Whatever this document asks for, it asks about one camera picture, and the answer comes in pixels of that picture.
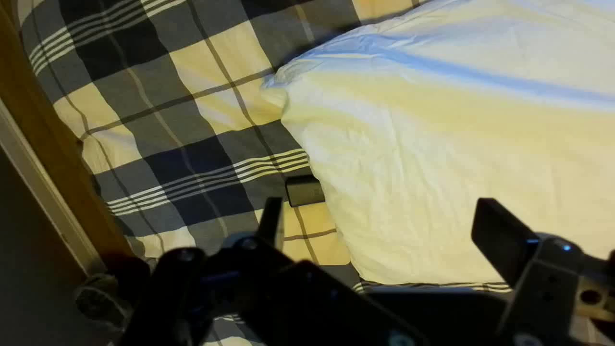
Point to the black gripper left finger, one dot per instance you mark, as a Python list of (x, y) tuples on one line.
[(270, 221)]

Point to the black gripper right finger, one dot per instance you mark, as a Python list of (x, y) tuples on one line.
[(502, 240)]

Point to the white pillow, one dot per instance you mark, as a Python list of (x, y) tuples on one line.
[(449, 146)]

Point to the plaid bed comforter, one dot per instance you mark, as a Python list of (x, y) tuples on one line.
[(174, 121)]

